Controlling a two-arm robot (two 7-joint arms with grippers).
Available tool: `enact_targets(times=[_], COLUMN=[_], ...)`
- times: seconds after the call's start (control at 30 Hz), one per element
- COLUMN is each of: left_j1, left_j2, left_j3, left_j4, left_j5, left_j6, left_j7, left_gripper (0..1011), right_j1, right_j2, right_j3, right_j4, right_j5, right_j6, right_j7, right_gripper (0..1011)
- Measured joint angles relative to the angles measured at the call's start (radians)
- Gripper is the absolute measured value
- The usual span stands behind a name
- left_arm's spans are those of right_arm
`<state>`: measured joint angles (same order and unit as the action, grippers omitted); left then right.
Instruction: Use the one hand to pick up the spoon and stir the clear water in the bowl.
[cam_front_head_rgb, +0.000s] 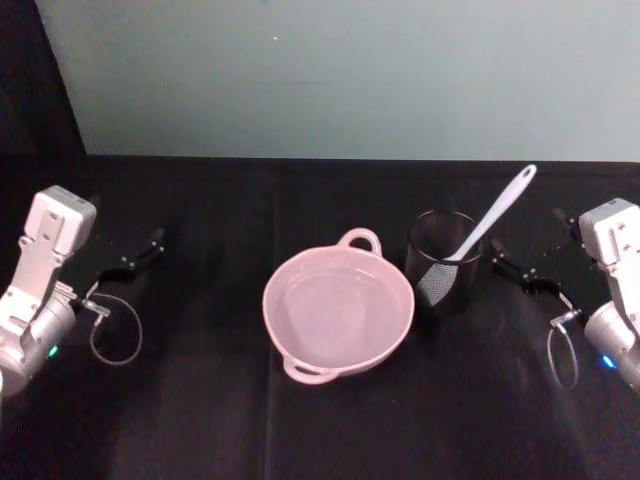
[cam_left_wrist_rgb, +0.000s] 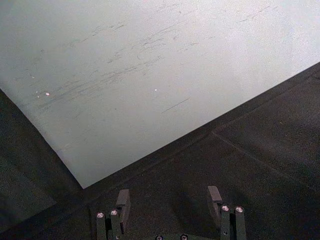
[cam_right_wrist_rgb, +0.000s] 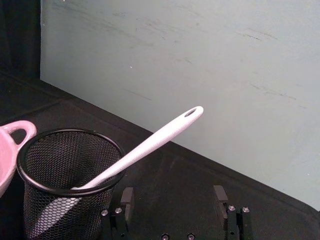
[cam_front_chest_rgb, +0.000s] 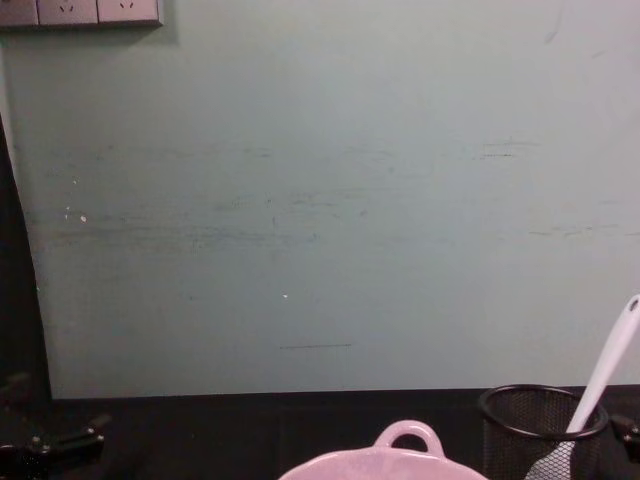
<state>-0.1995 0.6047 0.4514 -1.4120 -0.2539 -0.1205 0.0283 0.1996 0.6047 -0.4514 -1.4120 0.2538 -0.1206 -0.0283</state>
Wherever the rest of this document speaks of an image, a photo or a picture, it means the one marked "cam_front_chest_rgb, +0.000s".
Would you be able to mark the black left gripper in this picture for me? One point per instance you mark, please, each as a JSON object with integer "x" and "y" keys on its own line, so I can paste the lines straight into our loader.
{"x": 14, "y": 462}

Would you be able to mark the grey wall socket plate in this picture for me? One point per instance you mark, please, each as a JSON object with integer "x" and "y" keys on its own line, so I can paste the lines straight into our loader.
{"x": 68, "y": 10}
{"x": 17, "y": 10}
{"x": 128, "y": 9}

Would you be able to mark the black hanging drape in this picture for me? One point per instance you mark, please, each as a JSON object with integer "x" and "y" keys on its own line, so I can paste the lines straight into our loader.
{"x": 17, "y": 280}

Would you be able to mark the black table cloth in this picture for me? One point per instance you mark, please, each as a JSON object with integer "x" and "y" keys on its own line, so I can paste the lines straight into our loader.
{"x": 240, "y": 435}

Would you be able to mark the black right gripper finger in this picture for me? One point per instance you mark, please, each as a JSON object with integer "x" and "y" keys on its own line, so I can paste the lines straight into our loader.
{"x": 626, "y": 429}

